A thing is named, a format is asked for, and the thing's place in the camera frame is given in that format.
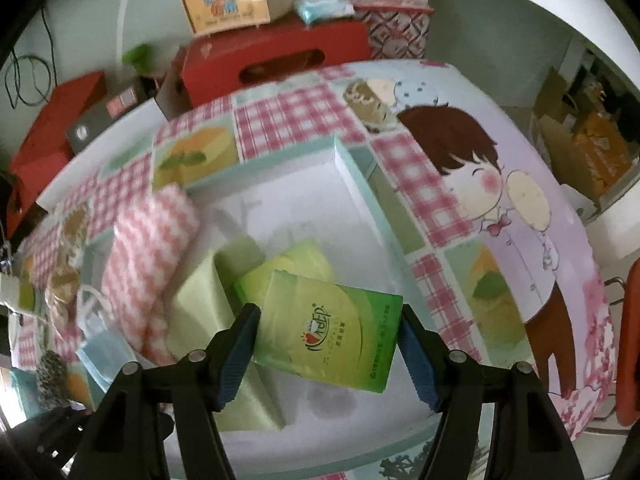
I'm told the red carton with handle slot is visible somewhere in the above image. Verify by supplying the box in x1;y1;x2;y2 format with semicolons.
172;19;371;108

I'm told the black box with clock print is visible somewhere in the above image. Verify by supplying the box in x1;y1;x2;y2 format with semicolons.
65;85;151;156

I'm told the orange chair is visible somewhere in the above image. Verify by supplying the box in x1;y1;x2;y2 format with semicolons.
615;257;640;428

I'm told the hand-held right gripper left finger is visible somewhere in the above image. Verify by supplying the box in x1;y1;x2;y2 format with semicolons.
70;304;263;480

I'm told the black cable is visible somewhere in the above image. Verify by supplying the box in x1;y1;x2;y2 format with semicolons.
5;7;56;108

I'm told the green tissue pack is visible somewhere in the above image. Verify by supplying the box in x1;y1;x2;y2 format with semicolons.
234;269;404;394

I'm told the green plastic toy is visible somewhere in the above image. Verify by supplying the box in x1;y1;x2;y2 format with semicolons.
122;44;153;68

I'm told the teal plastic case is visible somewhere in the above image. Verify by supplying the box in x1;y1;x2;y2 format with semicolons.
7;367;41;421

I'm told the leopard print scrunchie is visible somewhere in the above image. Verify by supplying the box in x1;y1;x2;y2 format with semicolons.
35;350;68;411

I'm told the light green cloth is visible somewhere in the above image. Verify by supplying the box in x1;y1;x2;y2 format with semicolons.
165;237;336;433

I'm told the yellow cardboard box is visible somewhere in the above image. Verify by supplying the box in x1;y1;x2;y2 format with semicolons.
572;112;633;196

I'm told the red patterned box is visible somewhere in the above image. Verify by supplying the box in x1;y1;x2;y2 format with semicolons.
350;2;433;61

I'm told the checkered printed tablecloth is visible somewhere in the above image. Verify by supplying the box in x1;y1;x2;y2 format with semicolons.
10;57;618;480

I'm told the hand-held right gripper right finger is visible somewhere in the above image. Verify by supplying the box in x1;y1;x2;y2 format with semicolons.
397;305;586;480

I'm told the white tray with teal rim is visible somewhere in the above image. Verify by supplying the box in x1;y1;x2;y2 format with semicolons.
80;136;496;480

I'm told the blue wipes packet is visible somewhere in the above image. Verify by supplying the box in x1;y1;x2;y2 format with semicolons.
295;0;356;25

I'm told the blue face mask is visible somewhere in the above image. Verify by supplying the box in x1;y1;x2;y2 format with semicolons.
75;284;143;393

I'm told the pink knitted cloth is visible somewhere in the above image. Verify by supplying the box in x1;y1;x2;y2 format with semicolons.
100;184;201;366

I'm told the red flat box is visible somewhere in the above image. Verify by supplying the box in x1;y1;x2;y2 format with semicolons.
7;71;108;233

